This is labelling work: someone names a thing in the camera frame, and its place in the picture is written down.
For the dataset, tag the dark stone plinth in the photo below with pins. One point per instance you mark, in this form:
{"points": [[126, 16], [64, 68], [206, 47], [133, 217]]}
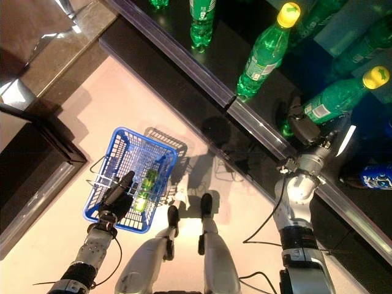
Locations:
{"points": [[67, 58]]}

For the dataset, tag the silver left robot leg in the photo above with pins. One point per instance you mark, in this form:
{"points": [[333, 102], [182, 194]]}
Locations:
{"points": [[144, 263]]}

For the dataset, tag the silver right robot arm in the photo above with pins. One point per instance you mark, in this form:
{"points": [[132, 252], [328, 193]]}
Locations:
{"points": [[297, 190]]}

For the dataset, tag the blue label cola bottle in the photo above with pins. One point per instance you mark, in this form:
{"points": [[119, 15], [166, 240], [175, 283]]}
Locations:
{"points": [[376, 177]]}

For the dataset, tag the low black base shelf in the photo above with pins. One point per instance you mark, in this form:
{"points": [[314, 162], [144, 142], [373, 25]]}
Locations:
{"points": [[183, 92]]}

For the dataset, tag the black side unit base shelf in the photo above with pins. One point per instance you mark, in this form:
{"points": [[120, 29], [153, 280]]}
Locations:
{"points": [[30, 159]]}

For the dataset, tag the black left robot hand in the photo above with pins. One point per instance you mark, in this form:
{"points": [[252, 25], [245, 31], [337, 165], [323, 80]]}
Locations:
{"points": [[118, 205]]}

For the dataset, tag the blue plastic shopping basket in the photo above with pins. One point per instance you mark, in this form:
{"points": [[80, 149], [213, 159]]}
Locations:
{"points": [[113, 144]]}

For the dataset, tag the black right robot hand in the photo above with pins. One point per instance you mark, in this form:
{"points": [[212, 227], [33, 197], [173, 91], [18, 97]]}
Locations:
{"points": [[304, 130]]}

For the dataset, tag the green plastic soda bottle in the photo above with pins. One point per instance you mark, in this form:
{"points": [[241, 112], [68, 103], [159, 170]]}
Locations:
{"points": [[147, 183], [159, 3], [200, 30], [337, 101], [260, 58]]}

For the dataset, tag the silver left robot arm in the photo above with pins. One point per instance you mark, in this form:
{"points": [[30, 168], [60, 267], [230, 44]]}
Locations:
{"points": [[92, 245]]}

